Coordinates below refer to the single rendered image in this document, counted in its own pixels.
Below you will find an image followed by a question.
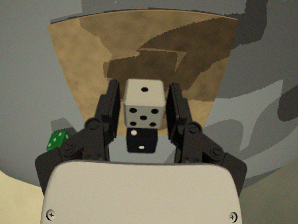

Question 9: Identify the green die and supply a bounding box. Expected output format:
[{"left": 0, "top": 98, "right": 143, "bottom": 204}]
[{"left": 46, "top": 131, "right": 71, "bottom": 151}]

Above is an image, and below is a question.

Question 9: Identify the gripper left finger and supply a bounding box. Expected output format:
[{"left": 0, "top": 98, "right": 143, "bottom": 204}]
[{"left": 35, "top": 80, "right": 121, "bottom": 195}]

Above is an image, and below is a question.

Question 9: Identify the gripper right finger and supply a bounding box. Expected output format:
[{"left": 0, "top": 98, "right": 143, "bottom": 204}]
[{"left": 165, "top": 83, "right": 247, "bottom": 198}]

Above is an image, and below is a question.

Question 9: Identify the tan mottled mat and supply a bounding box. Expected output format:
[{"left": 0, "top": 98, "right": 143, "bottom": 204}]
[{"left": 47, "top": 10, "right": 238, "bottom": 136}]

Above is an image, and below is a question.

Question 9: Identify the white die with black pips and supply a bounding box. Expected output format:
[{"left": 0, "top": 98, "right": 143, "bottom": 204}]
[{"left": 123, "top": 79, "right": 165, "bottom": 128}]

